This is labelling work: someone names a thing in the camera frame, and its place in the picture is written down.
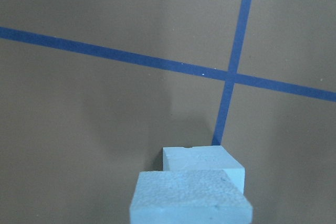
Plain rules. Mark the light blue foam block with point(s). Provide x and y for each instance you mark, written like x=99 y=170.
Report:
x=203 y=158
x=188 y=196

